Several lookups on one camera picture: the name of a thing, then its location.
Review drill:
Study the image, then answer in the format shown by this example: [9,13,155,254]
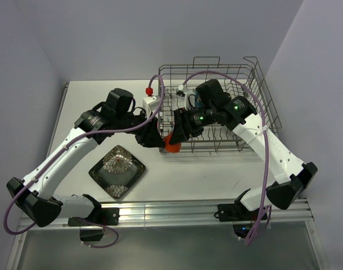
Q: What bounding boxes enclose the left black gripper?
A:
[115,109,165,147]

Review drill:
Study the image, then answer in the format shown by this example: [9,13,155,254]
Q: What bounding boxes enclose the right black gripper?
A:
[169,104,216,145]

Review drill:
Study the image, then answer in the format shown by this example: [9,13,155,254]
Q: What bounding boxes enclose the small orange cup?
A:
[164,133,182,153]

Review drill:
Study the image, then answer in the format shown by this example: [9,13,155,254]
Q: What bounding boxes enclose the blue patterned bowl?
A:
[194,90,205,108]

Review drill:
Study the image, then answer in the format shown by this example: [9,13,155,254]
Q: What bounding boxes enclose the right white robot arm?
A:
[169,79,318,219]

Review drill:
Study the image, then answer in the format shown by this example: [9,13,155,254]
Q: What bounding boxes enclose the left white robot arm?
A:
[7,88,165,227]

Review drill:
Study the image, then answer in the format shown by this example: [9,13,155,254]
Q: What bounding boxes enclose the black floral square plate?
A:
[88,145,147,200]

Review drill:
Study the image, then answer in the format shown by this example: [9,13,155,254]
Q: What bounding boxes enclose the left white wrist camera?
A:
[142,87,160,116]

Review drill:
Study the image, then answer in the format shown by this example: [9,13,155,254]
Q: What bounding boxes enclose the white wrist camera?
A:
[176,84,188,108]
[142,87,160,116]

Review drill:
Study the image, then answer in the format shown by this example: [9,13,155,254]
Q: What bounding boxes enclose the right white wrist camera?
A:
[176,84,188,108]

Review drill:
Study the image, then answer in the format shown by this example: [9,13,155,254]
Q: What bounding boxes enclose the aluminium table edge rail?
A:
[30,199,314,230]

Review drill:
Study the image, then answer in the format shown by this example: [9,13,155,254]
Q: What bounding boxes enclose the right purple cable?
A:
[181,70,272,248]

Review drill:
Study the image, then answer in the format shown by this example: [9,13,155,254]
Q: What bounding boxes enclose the purple cable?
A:
[181,70,272,248]
[4,73,165,248]

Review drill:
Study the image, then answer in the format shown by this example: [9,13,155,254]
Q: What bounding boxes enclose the grey wire dish rack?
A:
[158,56,282,154]

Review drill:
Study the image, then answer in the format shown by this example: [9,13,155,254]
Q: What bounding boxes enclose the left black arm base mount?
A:
[67,208,120,246]

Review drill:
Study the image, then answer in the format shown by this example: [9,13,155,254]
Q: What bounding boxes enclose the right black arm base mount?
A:
[214,199,259,239]

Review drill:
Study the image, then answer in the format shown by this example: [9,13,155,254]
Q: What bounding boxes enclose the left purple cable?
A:
[4,73,165,248]

